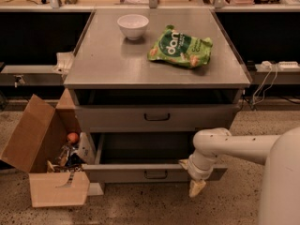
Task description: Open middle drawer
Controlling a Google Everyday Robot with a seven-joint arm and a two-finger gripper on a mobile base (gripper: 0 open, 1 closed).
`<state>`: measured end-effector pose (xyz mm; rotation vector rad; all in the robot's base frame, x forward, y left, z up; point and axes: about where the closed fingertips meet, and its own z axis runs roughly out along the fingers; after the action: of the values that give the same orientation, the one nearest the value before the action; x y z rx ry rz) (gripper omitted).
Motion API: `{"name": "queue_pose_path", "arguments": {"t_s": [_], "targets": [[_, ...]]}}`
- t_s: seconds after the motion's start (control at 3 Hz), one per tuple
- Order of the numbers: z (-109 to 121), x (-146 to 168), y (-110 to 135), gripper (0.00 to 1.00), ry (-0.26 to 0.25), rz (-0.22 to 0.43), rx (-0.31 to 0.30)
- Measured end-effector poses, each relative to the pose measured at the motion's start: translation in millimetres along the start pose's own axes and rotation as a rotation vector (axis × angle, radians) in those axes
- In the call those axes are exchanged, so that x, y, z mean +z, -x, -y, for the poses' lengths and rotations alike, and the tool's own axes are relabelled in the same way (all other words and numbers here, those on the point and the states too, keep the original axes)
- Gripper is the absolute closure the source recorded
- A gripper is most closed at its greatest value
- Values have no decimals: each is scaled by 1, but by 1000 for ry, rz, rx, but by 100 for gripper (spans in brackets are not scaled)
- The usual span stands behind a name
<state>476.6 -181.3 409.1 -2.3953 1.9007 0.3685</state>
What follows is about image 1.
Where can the white power strip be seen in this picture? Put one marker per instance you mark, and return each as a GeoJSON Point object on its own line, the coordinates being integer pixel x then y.
{"type": "Point", "coordinates": [289, 65]}

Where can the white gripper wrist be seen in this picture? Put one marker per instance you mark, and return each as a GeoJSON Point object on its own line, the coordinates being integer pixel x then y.
{"type": "Point", "coordinates": [197, 172]}

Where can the brown cardboard box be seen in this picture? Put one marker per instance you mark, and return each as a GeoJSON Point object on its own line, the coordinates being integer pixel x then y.
{"type": "Point", "coordinates": [37, 141]}

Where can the white ceramic bowl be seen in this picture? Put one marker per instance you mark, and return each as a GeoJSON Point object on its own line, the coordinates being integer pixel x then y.
{"type": "Point", "coordinates": [133, 26]}

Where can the grey top drawer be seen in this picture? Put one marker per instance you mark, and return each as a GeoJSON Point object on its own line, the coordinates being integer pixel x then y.
{"type": "Point", "coordinates": [154, 118]}

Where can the green snack bag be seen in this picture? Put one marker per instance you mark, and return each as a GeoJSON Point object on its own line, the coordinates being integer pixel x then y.
{"type": "Point", "coordinates": [179, 49]}

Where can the grey metal drawer cabinet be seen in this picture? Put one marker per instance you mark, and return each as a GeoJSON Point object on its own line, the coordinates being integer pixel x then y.
{"type": "Point", "coordinates": [110, 69]}

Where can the grey drawer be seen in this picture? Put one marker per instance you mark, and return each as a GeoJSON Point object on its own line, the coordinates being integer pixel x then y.
{"type": "Point", "coordinates": [140, 157]}
{"type": "Point", "coordinates": [154, 118]}

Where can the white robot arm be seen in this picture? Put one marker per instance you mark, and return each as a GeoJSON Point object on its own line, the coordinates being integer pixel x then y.
{"type": "Point", "coordinates": [280, 156]}

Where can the orange round fruit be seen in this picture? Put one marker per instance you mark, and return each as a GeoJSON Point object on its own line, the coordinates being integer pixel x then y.
{"type": "Point", "coordinates": [72, 137]}

